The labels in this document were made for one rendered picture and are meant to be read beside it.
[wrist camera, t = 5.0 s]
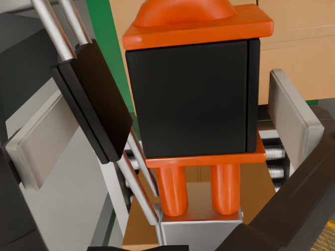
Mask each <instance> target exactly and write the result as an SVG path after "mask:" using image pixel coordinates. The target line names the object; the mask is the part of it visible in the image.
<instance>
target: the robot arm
mask: <svg viewBox="0 0 335 251"><path fill-rule="evenodd" d="M268 113H269V115H270V117H271V120H272V122H273V124H274V126H275V128H276V131H277V133H278V135H279V137H280V139H281V142H282V144H283V146H284V148H285V151H286V153H287V155H288V157H289V159H290V162H291V164H292V166H293V168H294V170H295V172H294V173H293V174H292V175H291V176H290V177H289V179H288V180H287V181H286V182H285V183H284V184H283V186H282V187H281V188H280V189H279V190H278V191H277V192H276V194H275V195H274V196H273V197H272V198H271V199H270V201H269V202H268V203H267V204H266V205H265V206H264V207H263V209H262V210H261V211H260V212H259V213H258V214H257V216H256V217H255V218H254V219H253V220H252V221H251V222H250V223H249V224H248V225H247V224H245V223H240V224H239V225H238V226H237V227H236V228H235V229H234V230H233V231H232V232H231V233H230V234H229V235H228V237H227V238H226V239H225V240H224V241H223V242H222V243H221V244H220V245H219V247H218V248H217V249H216V250H215V251H310V249H311V248H312V246H313V245H314V243H315V241H316V240H317V238H318V237H319V235H320V233H321V232H322V230H323V229H324V227H325V226H326V224H327V222H328V221H329V219H330V218H331V216H332V214H333V213H334V211H335V120H334V119H333V117H332V116H331V115H330V113H329V112H328V111H327V110H326V109H325V108H323V107H321V106H319V105H312V106H308V104H307V103H306V102H305V100H304V99H303V97H302V96H301V95H300V93H299V92H298V90H297V89H296V88H295V86H294V85H293V84H292V82H291V81H290V79H289V78H288V77H287V75H286V74H285V72H284V71H283V70H282V69H281V68H280V69H272V71H270V81H269V98H268ZM79 126H80V125H79V123H78V121H77V120H76V118H75V116H74V114H73V113H72V111H71V109H70V107H69V106H68V104H67V102H66V100H65V98H64V97H63V95H62V93H61V91H60V90H59V89H58V90H57V91H56V92H55V93H54V94H53V95H52V96H51V97H50V98H49V99H48V100H47V102H46V103H45V104H44V105H43V106H42V107H41V108H40V109H39V110H38V111H37V112H36V113H35V114H34V116H33V117H32V118H31V119H30V120H29V121H28V122H27V123H26V124H25V125H24V126H23V127H21V128H20V129H18V130H17V131H16V132H15V133H14V134H13V135H12V136H11V137H10V138H9V139H8V140H7V141H6V142H5V143H4V145H3V146H2V147H0V251H49V250H48V247H47V245H46V243H45V241H44V239H43V236H42V234H41V232H40V230H39V228H38V226H37V223H36V221H35V219H34V217H33V215H32V213H31V210H30V208H29V206H28V204H27V202H26V200H25V197H24V195H23V193H22V191H21V189H20V187H19V184H20V183H21V182H22V184H23V186H24V188H25V190H26V192H38V191H39V190H40V188H41V187H42V185H43V183H44V182H45V180H46V179H47V177H48V175H49V174H50V172H51V171H52V169H53V167H54V166H55V164H56V163H57V161H58V159H59V158H60V156H61V154H62V153H63V151H64V150H65V148H66V146H67V145H68V143H69V142H70V140H71V138H72V137H73V135H74V134H75V132H76V131H77V129H78V127H79ZM143 251H189V245H167V246H159V247H155V248H151V249H147V250H143Z"/></svg>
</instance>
